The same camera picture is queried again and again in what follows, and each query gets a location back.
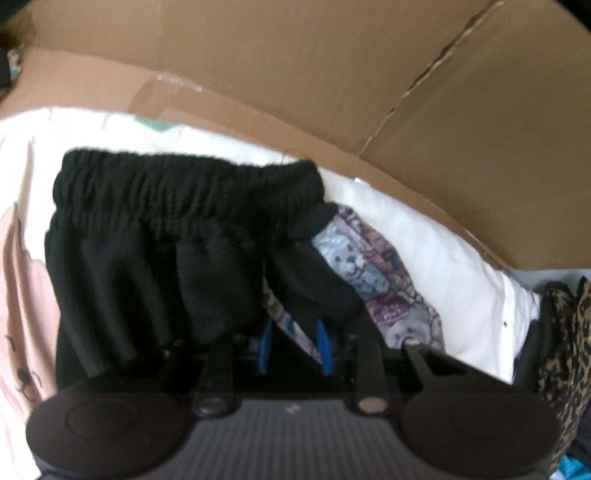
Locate floral patterned garment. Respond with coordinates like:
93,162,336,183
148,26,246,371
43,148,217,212
263,203,446,370

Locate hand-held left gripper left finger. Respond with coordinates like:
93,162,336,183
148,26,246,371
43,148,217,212
152,320,274,415

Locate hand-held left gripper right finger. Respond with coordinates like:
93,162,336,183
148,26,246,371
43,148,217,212
314,319,491,415

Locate brown cardboard sheet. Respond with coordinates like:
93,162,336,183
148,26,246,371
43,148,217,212
0,0,591,282

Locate black drawstring shorts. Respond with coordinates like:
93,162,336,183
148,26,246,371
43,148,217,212
44,148,365,388

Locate teal printed garment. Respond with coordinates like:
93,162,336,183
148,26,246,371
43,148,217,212
558,455,591,480

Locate cream bear printed blanket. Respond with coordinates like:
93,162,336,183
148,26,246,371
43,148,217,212
0,106,543,480

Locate leopard print garment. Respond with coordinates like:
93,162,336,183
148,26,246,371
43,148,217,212
522,276,591,462

